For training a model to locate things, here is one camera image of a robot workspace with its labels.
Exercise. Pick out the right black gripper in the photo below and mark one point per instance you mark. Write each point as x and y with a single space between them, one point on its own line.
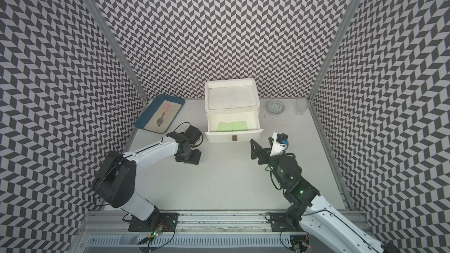
265 152

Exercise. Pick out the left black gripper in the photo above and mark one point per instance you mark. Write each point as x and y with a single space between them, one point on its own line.
194 160

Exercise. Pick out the white top drawer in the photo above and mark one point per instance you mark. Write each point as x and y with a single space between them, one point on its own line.
254 128

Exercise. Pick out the green sticky note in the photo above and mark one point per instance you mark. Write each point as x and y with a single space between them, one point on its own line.
240 126
225 127

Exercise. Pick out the white drawer cabinet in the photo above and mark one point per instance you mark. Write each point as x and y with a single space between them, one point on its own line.
231 96

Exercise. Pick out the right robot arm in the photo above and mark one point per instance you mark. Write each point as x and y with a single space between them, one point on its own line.
309 210

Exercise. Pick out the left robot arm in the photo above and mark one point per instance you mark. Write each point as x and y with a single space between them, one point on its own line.
115 181

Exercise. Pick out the green patterned small dish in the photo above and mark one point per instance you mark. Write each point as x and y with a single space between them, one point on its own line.
275 107

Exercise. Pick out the beige tray liner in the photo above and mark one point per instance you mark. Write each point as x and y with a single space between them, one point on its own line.
153 112

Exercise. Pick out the blue tray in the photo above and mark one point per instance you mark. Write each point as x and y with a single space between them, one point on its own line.
158 100

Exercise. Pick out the clear glass cup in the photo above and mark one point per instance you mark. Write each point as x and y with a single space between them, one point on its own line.
301 105

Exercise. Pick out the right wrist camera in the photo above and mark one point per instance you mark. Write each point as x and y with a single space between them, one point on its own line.
280 144

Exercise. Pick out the pink handled spoon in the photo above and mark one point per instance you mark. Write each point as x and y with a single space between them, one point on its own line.
160 120

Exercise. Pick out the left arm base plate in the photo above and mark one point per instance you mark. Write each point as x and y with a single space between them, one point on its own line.
167 221

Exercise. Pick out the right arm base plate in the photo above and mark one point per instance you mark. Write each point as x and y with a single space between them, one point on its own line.
281 222

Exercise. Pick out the aluminium front rail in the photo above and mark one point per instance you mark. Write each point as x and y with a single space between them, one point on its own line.
251 222

